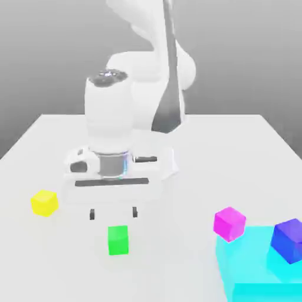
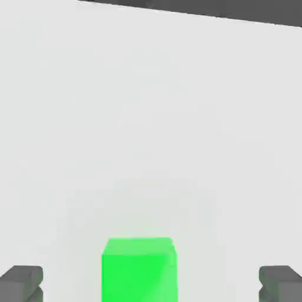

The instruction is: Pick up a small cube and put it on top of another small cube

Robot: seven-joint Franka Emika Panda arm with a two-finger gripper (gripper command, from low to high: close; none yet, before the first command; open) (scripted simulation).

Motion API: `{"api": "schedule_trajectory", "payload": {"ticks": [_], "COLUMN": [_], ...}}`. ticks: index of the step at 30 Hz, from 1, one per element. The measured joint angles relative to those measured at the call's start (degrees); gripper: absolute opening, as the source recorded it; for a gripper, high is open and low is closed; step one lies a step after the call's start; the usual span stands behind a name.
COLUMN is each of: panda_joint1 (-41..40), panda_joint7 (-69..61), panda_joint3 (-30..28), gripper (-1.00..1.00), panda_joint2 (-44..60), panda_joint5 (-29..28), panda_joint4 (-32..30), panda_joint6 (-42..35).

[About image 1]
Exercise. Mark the small magenta cube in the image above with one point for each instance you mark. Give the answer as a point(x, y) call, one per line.
point(228, 224)

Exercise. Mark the small blue cube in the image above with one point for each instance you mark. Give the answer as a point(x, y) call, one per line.
point(287, 240)

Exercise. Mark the large cyan box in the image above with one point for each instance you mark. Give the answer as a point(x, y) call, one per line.
point(250, 266)

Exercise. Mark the small yellow cube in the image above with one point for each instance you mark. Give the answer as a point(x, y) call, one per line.
point(44, 203)

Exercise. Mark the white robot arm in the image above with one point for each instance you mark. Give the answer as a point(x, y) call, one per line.
point(108, 113)

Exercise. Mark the small green cube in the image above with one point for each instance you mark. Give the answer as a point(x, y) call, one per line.
point(118, 240)

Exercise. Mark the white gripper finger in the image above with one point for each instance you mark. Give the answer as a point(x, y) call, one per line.
point(92, 214)
point(135, 212)

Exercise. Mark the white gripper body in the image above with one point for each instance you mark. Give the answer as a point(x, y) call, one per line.
point(111, 191)

